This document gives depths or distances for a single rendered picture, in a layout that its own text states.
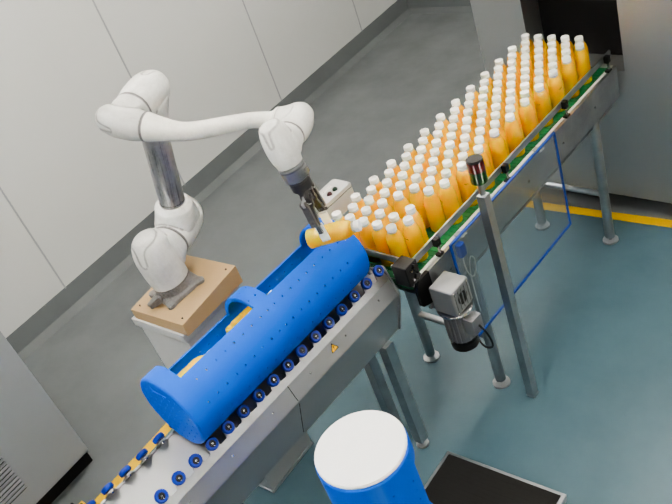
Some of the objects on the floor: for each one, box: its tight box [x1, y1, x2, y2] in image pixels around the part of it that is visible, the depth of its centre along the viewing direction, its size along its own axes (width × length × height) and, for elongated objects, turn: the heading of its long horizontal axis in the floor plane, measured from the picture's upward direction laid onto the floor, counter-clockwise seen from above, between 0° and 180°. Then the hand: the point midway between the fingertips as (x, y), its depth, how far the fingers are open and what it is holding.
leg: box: [364, 355, 403, 425], centre depth 357 cm, size 6×6×63 cm
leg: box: [379, 340, 429, 449], centre depth 348 cm, size 6×6×63 cm
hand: (325, 227), depth 280 cm, fingers closed on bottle, 7 cm apart
